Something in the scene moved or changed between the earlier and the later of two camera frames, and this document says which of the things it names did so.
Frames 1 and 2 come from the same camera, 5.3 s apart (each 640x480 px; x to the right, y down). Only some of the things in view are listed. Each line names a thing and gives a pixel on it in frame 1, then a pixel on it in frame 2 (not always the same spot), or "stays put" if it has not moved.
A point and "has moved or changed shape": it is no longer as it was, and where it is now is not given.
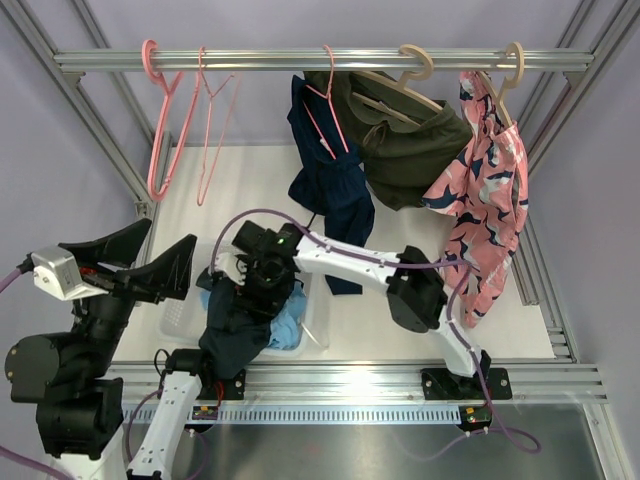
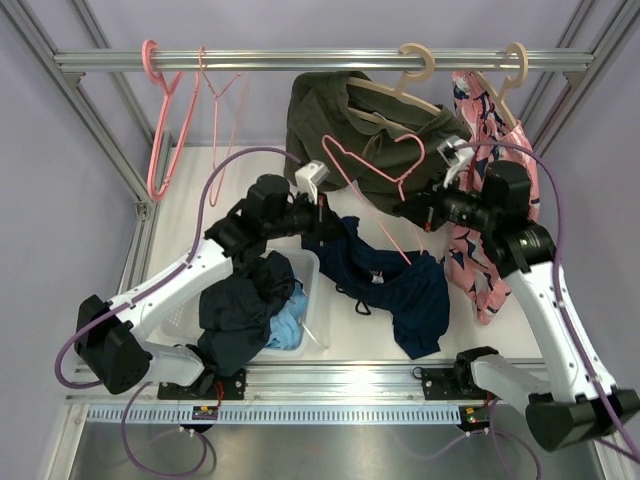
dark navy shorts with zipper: x=232 y=338 stays put
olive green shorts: x=406 y=142 stays put
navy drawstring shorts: x=326 y=178 has moved or changed shape
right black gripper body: x=247 y=294 to x=443 y=207
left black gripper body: x=105 y=278 to x=318 y=219
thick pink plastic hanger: x=148 y=50 stays put
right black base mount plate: x=439 y=384 stays put
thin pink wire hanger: x=206 y=129 to x=215 y=147
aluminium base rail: x=368 y=383 stays put
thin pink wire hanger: x=330 y=105 to x=400 y=181
